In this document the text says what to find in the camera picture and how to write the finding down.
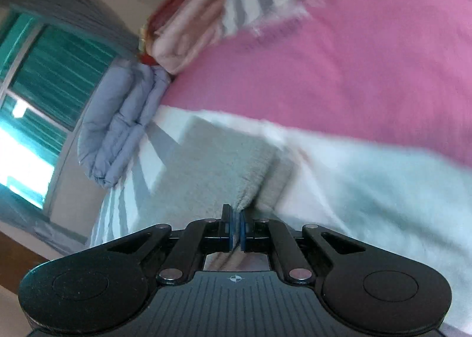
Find brown wooden door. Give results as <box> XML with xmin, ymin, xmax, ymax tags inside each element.
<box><xmin>0</xmin><ymin>232</ymin><xmax>52</xmax><ymax>290</ymax></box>

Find grey pants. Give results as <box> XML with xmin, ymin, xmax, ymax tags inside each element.
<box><xmin>136</xmin><ymin>116</ymin><xmax>296</xmax><ymax>221</ymax></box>

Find folded blue duvet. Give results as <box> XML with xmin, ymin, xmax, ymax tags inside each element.
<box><xmin>77</xmin><ymin>60</ymin><xmax>172</xmax><ymax>190</ymax></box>

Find window with green glass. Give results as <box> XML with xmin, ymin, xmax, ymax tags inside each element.
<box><xmin>0</xmin><ymin>9</ymin><xmax>119</xmax><ymax>209</ymax></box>

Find red printed blanket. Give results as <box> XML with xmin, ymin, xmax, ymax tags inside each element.
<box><xmin>140</xmin><ymin>0</ymin><xmax>176</xmax><ymax>65</ymax></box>

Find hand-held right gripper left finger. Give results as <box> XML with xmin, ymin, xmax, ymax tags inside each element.
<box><xmin>107</xmin><ymin>204</ymin><xmax>235</xmax><ymax>286</ymax></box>

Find striped pink grey bedsheet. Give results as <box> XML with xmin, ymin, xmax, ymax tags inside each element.
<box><xmin>88</xmin><ymin>0</ymin><xmax>472</xmax><ymax>337</ymax></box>

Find folded pink quilt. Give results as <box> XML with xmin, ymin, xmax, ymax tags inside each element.
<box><xmin>152</xmin><ymin>0</ymin><xmax>237</xmax><ymax>75</ymax></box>

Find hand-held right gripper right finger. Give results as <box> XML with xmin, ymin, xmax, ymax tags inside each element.
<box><xmin>240</xmin><ymin>210</ymin><xmax>366</xmax><ymax>285</ymax></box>

